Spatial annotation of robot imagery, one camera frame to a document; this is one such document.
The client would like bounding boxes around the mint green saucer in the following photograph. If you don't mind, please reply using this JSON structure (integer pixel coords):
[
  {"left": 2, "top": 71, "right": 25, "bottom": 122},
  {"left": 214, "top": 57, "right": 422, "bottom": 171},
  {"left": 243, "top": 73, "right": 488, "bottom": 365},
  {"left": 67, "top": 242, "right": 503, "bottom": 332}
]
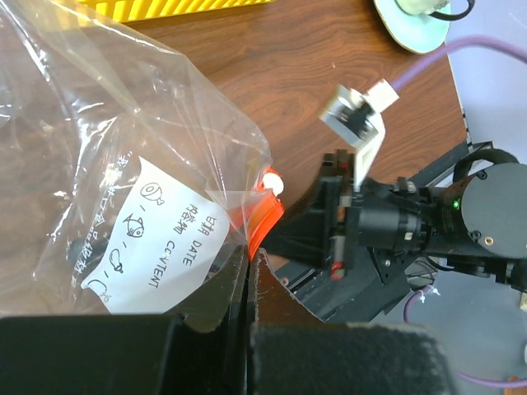
[{"left": 373, "top": 0, "right": 451, "bottom": 54}]

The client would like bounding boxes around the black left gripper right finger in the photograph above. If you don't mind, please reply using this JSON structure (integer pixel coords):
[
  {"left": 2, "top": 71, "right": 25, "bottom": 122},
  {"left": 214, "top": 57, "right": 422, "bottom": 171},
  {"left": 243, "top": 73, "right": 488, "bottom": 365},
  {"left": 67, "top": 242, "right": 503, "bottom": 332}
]
[{"left": 247, "top": 249, "right": 455, "bottom": 394}]

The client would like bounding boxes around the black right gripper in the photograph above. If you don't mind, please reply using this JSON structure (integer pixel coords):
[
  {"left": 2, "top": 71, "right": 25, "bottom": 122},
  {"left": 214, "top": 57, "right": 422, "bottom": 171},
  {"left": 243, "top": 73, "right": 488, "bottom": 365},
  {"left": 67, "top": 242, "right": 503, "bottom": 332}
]
[{"left": 263, "top": 150, "right": 434, "bottom": 321}]

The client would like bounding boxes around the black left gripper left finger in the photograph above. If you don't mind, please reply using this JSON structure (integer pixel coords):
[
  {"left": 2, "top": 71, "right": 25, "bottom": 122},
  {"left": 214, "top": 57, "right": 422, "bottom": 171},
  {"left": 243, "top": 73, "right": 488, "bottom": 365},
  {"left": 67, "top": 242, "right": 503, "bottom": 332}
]
[{"left": 1, "top": 247, "right": 247, "bottom": 394}]

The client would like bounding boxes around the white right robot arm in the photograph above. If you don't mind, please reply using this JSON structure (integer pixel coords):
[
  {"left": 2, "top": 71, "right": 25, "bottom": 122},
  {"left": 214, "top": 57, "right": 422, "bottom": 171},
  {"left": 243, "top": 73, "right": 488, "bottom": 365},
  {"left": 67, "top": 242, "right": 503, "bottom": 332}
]
[{"left": 262, "top": 148, "right": 526, "bottom": 322}]

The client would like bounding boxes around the yellow plastic basket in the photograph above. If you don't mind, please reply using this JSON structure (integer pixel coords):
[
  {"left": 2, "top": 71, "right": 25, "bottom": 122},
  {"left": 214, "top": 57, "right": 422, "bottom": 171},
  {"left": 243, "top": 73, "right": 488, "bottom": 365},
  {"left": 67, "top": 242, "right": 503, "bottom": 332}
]
[{"left": 79, "top": 0, "right": 271, "bottom": 23}]

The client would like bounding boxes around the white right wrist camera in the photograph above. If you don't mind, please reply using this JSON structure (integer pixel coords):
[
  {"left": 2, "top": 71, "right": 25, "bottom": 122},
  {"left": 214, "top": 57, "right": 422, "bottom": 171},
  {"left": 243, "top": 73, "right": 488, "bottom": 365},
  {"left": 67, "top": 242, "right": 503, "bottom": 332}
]
[{"left": 319, "top": 80, "right": 399, "bottom": 191}]

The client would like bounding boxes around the clear zip bag orange zipper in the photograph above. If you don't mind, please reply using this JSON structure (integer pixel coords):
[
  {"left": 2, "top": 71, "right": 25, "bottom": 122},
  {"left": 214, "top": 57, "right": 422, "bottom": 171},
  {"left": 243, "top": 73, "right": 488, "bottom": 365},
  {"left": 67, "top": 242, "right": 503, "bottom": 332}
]
[{"left": 1, "top": 1, "right": 284, "bottom": 317}]

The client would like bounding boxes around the cream mug black handle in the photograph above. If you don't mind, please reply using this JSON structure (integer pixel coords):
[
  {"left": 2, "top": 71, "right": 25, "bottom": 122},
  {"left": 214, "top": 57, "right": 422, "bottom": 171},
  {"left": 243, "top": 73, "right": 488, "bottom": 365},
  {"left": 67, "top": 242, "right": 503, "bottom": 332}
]
[{"left": 396, "top": 0, "right": 476, "bottom": 21}]

